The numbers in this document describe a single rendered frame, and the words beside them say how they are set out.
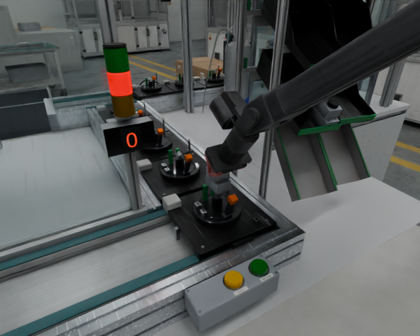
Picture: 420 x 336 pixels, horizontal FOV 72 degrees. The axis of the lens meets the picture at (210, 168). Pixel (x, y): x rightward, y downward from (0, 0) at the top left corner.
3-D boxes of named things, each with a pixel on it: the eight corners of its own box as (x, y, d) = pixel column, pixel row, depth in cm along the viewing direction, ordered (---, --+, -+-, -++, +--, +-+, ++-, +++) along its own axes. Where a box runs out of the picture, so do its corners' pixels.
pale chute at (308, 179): (329, 193, 89) (338, 190, 84) (291, 202, 85) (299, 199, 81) (300, 110, 95) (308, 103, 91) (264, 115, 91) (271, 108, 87)
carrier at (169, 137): (194, 155, 118) (193, 126, 112) (136, 170, 108) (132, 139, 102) (171, 134, 137) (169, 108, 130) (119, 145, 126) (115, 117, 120)
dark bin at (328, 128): (337, 130, 80) (352, 110, 74) (297, 137, 76) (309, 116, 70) (291, 67, 95) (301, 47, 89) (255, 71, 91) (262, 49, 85)
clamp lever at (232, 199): (231, 215, 78) (239, 199, 73) (225, 217, 77) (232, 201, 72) (225, 205, 80) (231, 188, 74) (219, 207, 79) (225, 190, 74)
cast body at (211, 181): (231, 190, 78) (231, 167, 75) (217, 195, 76) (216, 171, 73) (215, 177, 85) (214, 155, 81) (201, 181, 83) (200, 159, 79)
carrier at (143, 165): (227, 184, 100) (227, 151, 94) (161, 205, 90) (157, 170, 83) (195, 155, 118) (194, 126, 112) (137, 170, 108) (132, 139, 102)
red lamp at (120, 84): (135, 94, 66) (133, 72, 64) (113, 97, 64) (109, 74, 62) (129, 89, 70) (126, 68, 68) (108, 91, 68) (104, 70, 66)
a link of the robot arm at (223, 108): (259, 119, 52) (286, 114, 58) (228, 71, 55) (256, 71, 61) (224, 155, 61) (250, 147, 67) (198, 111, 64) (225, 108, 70)
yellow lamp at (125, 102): (138, 115, 69) (135, 95, 67) (117, 119, 67) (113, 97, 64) (132, 109, 73) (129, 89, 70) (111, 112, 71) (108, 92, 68)
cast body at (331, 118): (334, 129, 80) (347, 109, 74) (321, 131, 78) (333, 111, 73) (319, 107, 84) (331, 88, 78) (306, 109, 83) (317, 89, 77)
